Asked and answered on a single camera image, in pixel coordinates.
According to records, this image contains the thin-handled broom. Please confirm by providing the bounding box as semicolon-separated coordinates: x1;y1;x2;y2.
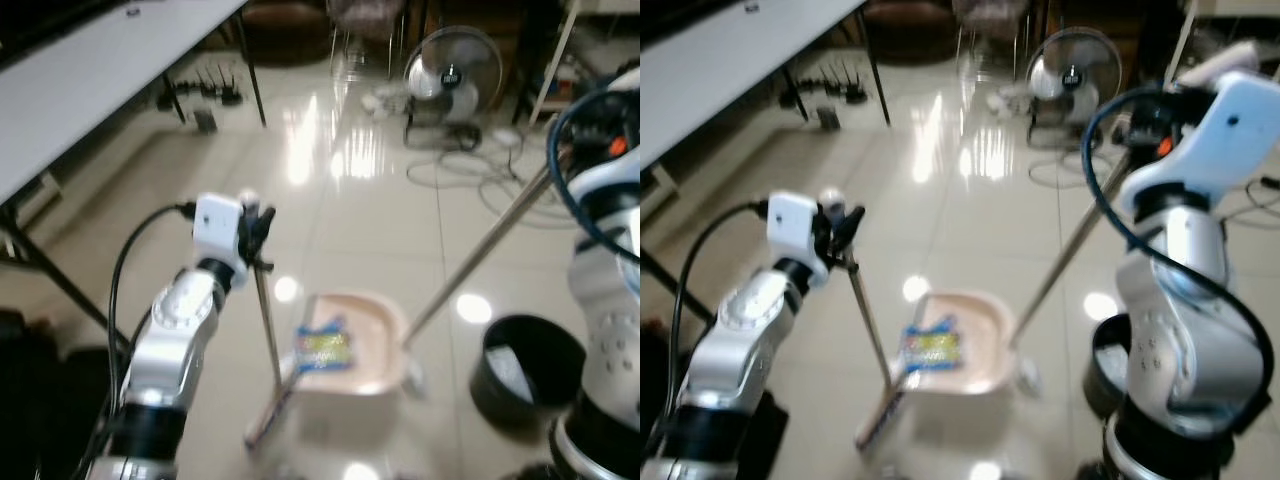
820;187;914;454
238;187;303;450

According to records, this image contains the pink long-handled dustpan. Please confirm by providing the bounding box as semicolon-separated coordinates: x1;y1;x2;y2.
294;158;564;400
900;153;1138;398

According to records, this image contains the round floor fan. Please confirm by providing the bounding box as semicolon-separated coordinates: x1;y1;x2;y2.
402;26;505;153
1026;26;1127;153

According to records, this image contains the colourful snack wrapper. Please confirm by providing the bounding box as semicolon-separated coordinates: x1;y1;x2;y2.
899;316;965;375
296;318;355;375

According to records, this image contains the white table with black legs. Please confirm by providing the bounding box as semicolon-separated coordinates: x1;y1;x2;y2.
640;0;893;326
0;0;269;351

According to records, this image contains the black router with antennas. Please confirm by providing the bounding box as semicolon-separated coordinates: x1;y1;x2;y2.
788;62;867;107
168;62;244;107

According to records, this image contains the brown round stool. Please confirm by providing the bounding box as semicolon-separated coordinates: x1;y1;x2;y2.
240;0;337;68
862;0;961;68

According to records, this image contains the black round trash bin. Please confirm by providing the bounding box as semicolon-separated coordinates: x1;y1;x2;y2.
1082;314;1139;423
469;314;589;429

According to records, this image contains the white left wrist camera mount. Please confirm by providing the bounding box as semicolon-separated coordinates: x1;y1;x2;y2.
766;191;823;273
192;194;248;273

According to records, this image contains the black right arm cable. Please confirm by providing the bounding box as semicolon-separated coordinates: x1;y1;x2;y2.
1079;86;1267;437
546;86;641;269

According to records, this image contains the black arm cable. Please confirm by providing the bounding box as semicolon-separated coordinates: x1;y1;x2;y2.
546;86;641;269
106;202;199;411
668;200;771;411
1079;86;1267;437

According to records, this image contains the white slanted frame leg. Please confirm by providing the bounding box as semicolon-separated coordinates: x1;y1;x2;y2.
1164;0;1202;87
528;0;584;128

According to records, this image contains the white floor cable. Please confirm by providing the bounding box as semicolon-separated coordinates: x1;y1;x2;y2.
1028;140;1280;229
404;128;576;229

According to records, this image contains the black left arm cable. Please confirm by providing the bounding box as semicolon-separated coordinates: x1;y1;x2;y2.
106;202;199;411
668;200;771;411

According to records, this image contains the metal frame chair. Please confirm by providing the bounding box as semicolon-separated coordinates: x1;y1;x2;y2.
952;0;1037;56
328;0;413;56

